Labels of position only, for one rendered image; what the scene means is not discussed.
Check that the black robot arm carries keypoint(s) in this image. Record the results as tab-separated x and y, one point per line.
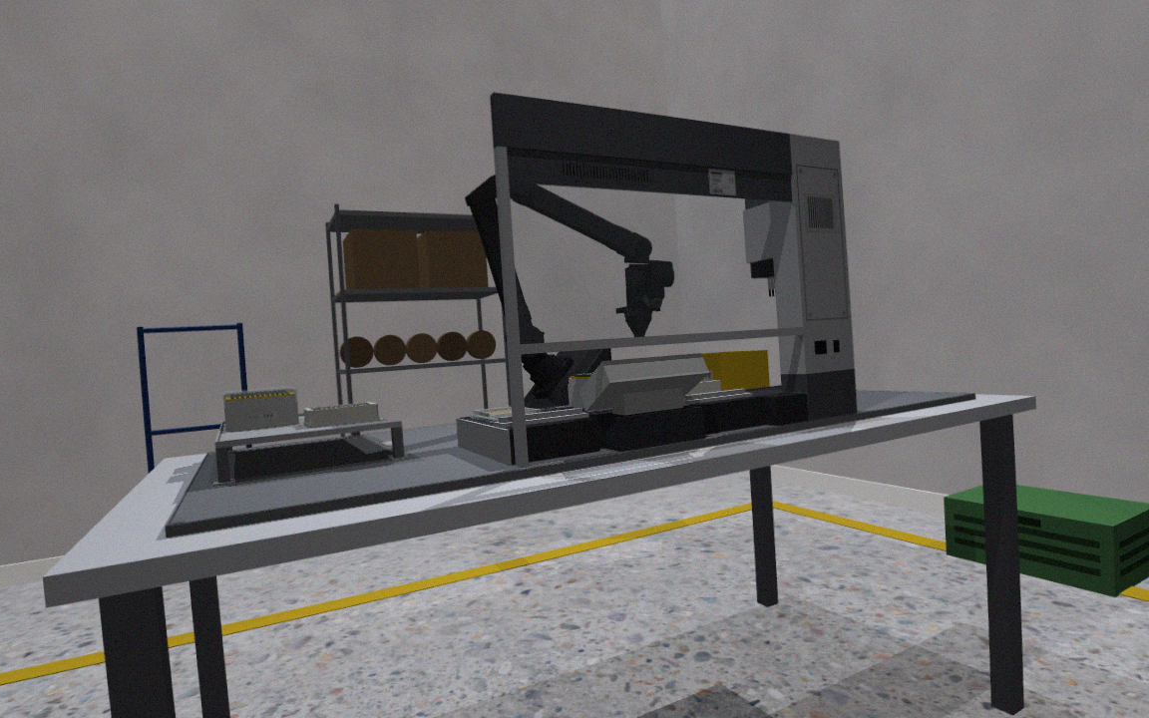
546	370

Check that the grey multi-trough reservoir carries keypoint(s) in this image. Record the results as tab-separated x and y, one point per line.
706	386

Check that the yellow waste bin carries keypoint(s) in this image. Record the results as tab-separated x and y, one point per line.
738	369

